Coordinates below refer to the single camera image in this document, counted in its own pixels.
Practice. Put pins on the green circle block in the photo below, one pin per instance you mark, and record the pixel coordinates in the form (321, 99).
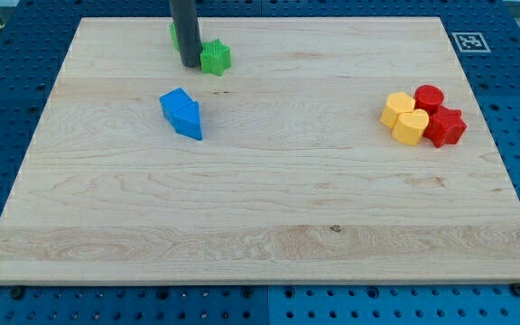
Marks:
(174, 37)

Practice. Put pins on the green star block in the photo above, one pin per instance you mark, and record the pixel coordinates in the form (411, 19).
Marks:
(215, 57)

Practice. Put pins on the red star block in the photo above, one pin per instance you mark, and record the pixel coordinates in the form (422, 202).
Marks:
(446, 126)

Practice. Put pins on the light wooden board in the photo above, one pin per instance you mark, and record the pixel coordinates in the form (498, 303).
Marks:
(295, 180)

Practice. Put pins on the blue triangle block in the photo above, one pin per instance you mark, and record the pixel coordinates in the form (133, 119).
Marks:
(186, 121)

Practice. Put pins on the blue cube block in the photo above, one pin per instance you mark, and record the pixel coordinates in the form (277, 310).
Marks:
(174, 101)

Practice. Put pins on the yellow hexagon block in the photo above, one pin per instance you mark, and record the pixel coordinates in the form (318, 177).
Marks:
(395, 105)

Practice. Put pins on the yellow heart block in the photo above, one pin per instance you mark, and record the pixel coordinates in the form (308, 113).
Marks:
(410, 126)

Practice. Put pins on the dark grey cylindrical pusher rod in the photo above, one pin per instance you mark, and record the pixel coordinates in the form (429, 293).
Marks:
(185, 18)

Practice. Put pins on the red cylinder block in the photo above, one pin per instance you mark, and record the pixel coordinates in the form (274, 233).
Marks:
(428, 98)

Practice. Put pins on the white fiducial marker tag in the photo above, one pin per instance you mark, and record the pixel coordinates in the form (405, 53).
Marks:
(471, 42)

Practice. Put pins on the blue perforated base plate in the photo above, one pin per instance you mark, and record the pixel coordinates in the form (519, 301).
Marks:
(33, 45)

